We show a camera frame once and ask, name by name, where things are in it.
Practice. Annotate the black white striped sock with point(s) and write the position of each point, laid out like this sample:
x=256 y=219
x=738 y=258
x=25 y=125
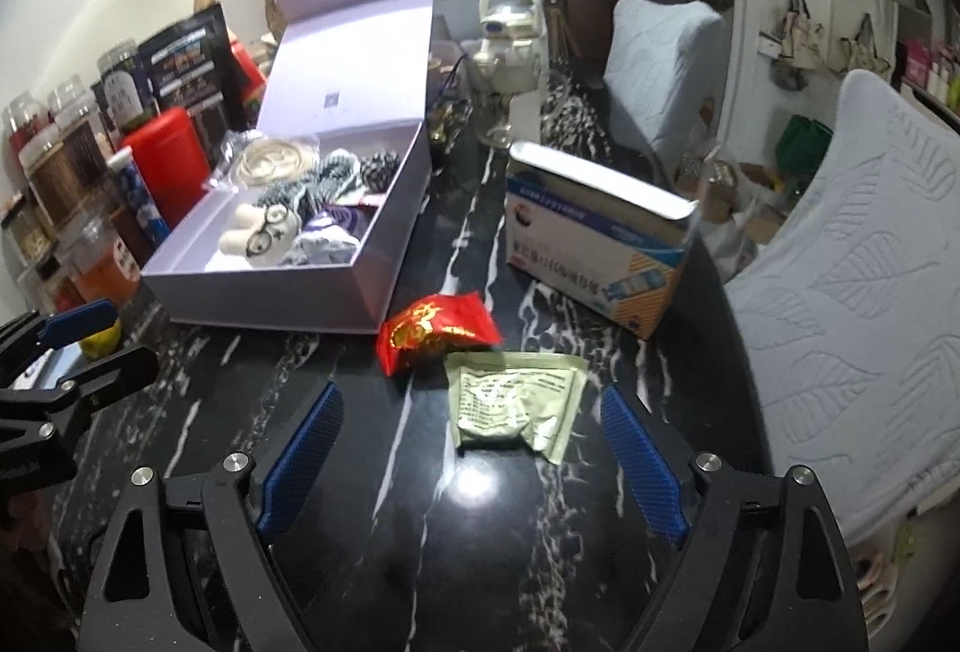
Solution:
x=315 y=183
x=379 y=168

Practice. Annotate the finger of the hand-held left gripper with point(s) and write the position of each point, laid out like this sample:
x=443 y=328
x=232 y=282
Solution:
x=112 y=374
x=79 y=322

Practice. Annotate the row of colourful bottles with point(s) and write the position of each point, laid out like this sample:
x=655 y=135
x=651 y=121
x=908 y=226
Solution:
x=930 y=70

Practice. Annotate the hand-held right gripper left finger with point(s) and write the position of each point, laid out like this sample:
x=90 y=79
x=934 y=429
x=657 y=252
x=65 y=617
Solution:
x=300 y=464

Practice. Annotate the red carton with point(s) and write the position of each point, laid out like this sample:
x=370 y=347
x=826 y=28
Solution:
x=246 y=70

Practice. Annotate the green bag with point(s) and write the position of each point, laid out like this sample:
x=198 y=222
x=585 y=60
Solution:
x=804 y=149

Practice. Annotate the red plastic canister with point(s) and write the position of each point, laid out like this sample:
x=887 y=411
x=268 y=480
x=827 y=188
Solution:
x=169 y=157

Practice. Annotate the clear jar red content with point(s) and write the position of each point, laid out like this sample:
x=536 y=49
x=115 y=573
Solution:
x=26 y=123

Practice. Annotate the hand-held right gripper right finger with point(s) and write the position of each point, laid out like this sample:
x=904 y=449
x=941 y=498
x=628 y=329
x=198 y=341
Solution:
x=645 y=472

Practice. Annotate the lavender gift box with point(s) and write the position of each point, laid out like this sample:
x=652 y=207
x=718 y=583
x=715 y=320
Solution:
x=352 y=67

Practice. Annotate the white quilted chair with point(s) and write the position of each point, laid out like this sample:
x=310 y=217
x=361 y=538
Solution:
x=840 y=292
x=660 y=67

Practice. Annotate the clear jar orange content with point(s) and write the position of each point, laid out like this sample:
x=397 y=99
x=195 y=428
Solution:
x=105 y=269

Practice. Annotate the white astronaut figurine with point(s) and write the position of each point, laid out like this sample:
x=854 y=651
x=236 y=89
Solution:
x=502 y=59

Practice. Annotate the red snack packet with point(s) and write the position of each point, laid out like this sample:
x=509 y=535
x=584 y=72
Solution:
x=427 y=329

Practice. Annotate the blue white cardboard box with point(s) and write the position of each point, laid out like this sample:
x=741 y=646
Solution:
x=585 y=254

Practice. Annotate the white plush toy with glasses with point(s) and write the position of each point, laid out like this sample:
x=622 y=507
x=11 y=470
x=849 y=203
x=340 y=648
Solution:
x=259 y=239

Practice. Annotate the cat print tote bag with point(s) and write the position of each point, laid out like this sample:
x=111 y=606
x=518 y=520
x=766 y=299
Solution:
x=795 y=36
x=862 y=48

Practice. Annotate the clear jar brown content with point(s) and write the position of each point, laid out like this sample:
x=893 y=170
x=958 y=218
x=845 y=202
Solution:
x=75 y=149

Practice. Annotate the black printed snack bag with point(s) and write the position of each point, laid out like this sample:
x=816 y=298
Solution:
x=187 y=59

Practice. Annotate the green foil packet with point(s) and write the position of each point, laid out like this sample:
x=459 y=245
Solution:
x=510 y=404

